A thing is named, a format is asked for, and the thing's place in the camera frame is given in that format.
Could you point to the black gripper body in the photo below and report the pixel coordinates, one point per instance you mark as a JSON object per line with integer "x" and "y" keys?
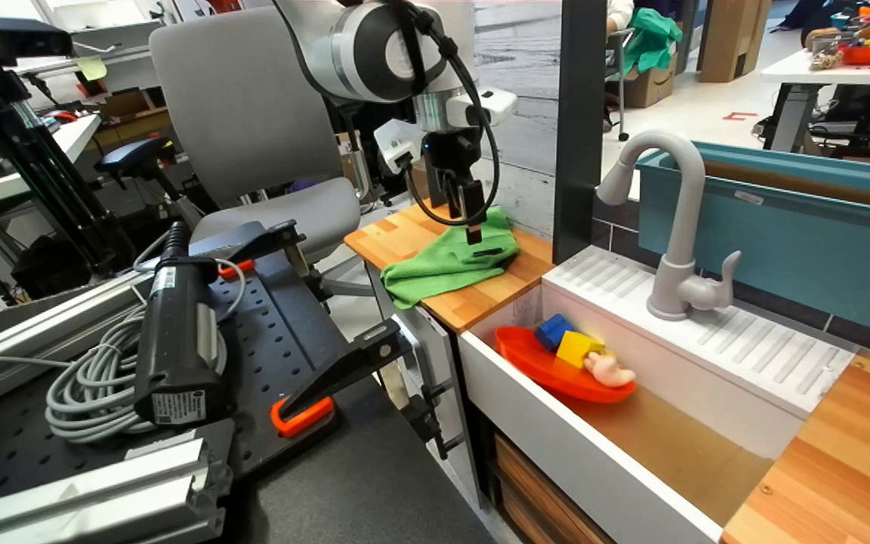
{"x": 451, "y": 155}

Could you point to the green cloth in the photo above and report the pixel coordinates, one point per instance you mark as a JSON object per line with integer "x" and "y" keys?
{"x": 446, "y": 268}

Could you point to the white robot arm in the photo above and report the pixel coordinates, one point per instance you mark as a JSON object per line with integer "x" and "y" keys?
{"x": 355, "y": 50}

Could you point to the wooden cutting board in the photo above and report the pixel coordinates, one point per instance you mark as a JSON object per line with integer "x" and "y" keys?
{"x": 498, "y": 296}

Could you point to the grey wood-look backsplash panel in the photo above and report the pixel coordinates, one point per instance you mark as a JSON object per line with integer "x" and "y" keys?
{"x": 527, "y": 80}

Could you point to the blue toy block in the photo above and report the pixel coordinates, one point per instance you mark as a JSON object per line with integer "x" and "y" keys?
{"x": 555, "y": 330}

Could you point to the yellow toy block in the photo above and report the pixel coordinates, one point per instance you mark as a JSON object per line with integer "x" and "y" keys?
{"x": 575, "y": 350}

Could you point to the red bowl with toys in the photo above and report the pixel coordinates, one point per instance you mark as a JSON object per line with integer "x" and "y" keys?
{"x": 545, "y": 373}

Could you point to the white sink basin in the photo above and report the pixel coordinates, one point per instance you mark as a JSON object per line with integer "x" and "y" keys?
{"x": 513, "y": 403}

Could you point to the pink toy figure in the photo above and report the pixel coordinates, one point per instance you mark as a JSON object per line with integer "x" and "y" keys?
{"x": 611, "y": 371}

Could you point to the grey fabric office chair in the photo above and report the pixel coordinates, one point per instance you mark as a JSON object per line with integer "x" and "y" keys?
{"x": 242, "y": 110}

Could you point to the grey sink faucet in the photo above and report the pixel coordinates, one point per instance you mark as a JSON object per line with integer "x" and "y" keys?
{"x": 673, "y": 290}

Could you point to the green bag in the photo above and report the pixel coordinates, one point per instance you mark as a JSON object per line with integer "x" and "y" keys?
{"x": 650, "y": 37}

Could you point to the white work table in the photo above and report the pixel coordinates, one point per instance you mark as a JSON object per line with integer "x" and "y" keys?
{"x": 815, "y": 70}

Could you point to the wooden countertop with cutout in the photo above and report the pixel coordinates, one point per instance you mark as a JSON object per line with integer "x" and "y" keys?
{"x": 836, "y": 474}

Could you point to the aluminium extrusion bar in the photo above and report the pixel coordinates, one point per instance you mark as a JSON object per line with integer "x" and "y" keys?
{"x": 91, "y": 501}

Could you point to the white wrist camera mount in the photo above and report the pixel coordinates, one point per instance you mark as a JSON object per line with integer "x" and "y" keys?
{"x": 497, "y": 104}

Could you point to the black frame post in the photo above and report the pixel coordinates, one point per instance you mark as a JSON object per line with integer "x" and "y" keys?
{"x": 579, "y": 132}

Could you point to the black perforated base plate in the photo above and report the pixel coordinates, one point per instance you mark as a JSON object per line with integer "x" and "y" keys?
{"x": 274, "y": 335}

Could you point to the silver aluminium rail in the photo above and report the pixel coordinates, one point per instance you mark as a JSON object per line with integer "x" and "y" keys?
{"x": 53, "y": 319}

